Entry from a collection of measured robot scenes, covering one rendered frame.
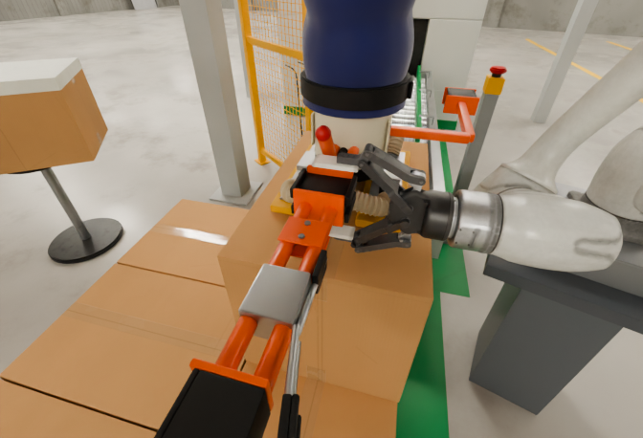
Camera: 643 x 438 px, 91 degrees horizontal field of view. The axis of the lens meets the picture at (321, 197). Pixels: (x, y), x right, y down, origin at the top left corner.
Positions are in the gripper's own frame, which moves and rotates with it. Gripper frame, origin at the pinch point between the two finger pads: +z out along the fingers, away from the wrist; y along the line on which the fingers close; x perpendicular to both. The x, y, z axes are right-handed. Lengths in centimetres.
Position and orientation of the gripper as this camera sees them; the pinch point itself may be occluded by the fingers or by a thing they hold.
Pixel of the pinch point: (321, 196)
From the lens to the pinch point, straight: 52.2
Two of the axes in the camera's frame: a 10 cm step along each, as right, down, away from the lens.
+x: 2.6, -5.6, 7.8
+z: -9.7, -1.5, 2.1
